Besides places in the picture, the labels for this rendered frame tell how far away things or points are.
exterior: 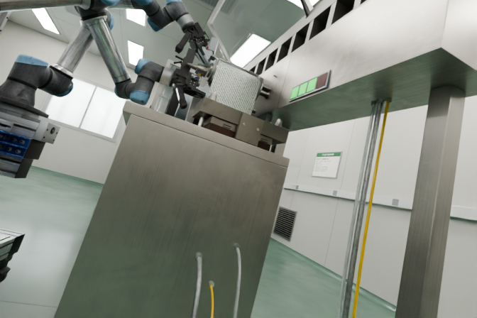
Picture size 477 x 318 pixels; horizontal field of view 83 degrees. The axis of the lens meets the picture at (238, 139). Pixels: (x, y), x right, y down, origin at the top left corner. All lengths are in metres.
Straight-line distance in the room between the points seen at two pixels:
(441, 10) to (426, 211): 0.48
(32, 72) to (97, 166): 5.35
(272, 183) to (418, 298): 0.56
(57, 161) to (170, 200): 6.05
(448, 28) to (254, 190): 0.75
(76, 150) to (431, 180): 6.60
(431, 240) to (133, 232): 0.84
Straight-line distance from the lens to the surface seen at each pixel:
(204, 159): 0.99
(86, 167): 6.85
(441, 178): 0.85
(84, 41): 1.69
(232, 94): 1.33
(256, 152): 1.06
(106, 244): 1.00
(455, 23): 0.85
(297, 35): 1.54
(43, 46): 7.48
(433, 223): 0.82
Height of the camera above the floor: 0.71
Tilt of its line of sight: 11 degrees up
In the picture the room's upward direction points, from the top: 16 degrees clockwise
